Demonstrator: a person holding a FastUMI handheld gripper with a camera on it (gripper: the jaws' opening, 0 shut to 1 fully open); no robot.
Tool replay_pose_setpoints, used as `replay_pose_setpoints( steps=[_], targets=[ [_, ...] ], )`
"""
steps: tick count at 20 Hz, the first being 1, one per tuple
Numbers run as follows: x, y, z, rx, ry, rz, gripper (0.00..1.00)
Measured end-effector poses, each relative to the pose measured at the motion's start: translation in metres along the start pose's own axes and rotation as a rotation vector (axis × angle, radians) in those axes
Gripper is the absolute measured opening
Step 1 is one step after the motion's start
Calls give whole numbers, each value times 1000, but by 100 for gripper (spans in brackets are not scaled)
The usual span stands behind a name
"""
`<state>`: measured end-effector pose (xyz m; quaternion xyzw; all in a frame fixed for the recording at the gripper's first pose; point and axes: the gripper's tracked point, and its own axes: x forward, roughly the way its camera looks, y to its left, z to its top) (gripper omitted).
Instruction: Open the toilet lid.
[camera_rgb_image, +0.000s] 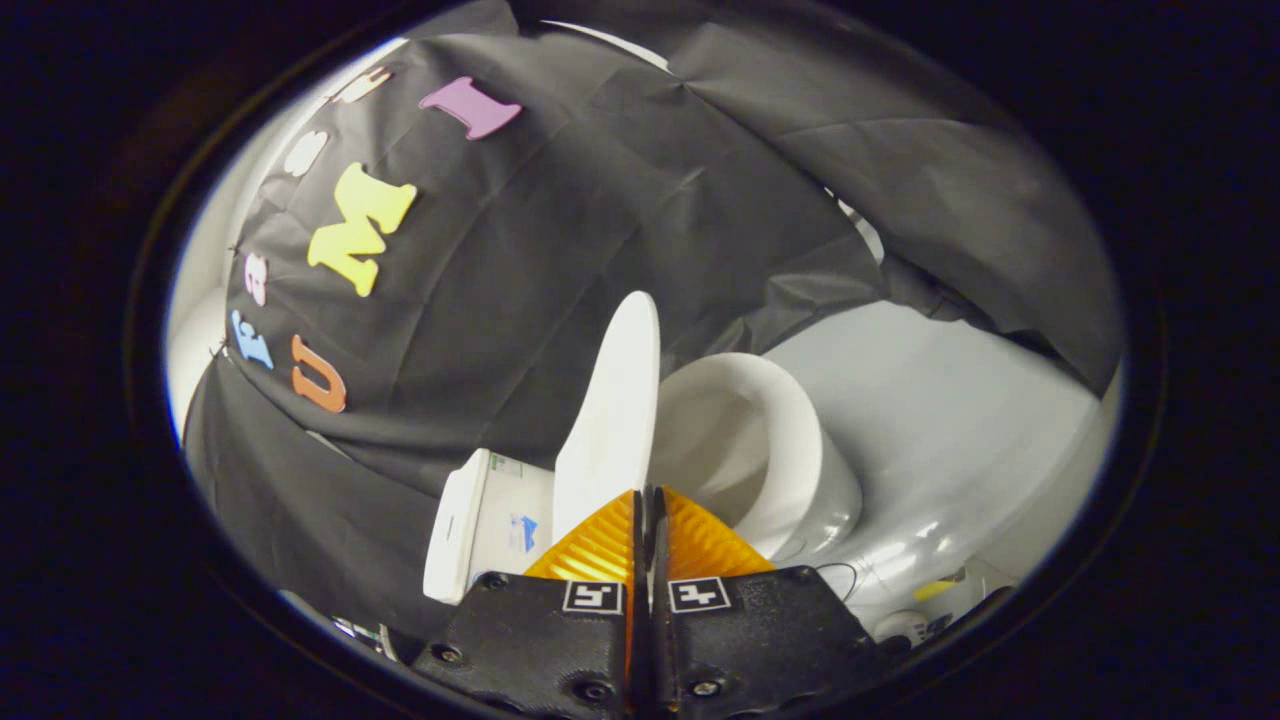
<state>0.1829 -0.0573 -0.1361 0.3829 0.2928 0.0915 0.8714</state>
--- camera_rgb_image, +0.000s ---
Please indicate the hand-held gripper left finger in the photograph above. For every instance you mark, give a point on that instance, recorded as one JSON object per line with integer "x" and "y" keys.
{"x": 540, "y": 640}

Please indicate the black backdrop cloth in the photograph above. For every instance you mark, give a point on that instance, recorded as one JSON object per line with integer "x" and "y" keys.
{"x": 560, "y": 250}

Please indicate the white toilet lid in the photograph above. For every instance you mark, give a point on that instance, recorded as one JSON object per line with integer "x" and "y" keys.
{"x": 610, "y": 420}

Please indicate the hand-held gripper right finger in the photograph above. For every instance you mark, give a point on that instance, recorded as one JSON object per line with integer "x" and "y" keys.
{"x": 760, "y": 630}

